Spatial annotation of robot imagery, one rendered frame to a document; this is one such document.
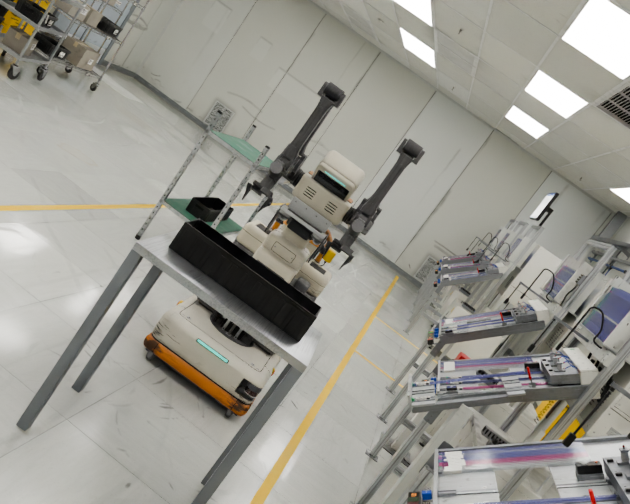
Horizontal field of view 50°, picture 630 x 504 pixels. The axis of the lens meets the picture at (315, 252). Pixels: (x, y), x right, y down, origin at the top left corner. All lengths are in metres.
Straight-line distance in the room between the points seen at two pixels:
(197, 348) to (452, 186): 9.13
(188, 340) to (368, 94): 9.34
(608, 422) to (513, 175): 8.94
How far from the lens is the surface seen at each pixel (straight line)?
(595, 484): 2.38
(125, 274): 2.35
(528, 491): 3.60
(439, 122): 12.18
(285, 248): 3.30
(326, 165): 3.18
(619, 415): 3.54
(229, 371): 3.41
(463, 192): 12.11
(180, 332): 3.43
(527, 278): 8.10
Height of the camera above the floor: 1.49
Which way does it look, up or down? 10 degrees down
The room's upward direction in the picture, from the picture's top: 36 degrees clockwise
